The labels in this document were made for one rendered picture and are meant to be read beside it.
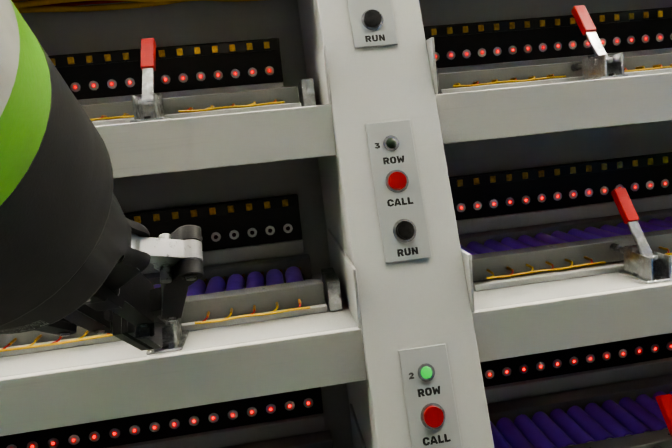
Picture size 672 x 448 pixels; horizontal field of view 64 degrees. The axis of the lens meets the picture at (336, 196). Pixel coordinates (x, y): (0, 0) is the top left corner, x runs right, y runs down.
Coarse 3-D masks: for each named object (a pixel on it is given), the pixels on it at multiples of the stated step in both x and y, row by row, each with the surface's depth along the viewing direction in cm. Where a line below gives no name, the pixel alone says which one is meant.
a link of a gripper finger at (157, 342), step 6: (126, 324) 34; (132, 324) 34; (126, 330) 34; (132, 330) 34; (156, 330) 39; (132, 336) 35; (156, 336) 38; (144, 342) 37; (150, 342) 37; (156, 342) 38; (162, 342) 40; (156, 348) 40
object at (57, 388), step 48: (336, 240) 56; (336, 288) 49; (192, 336) 46; (240, 336) 45; (288, 336) 44; (336, 336) 44; (0, 384) 41; (48, 384) 42; (96, 384) 42; (144, 384) 43; (192, 384) 43; (240, 384) 44; (288, 384) 44; (336, 384) 45; (0, 432) 42
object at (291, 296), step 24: (264, 288) 50; (288, 288) 50; (312, 288) 50; (192, 312) 49; (216, 312) 49; (240, 312) 49; (0, 336) 46; (24, 336) 47; (48, 336) 47; (72, 336) 47; (96, 336) 46
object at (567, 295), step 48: (480, 192) 65; (528, 192) 66; (576, 192) 66; (624, 192) 52; (480, 240) 63; (528, 240) 61; (576, 240) 59; (624, 240) 55; (480, 288) 51; (528, 288) 50; (576, 288) 49; (624, 288) 48; (480, 336) 46; (528, 336) 46; (576, 336) 47; (624, 336) 48
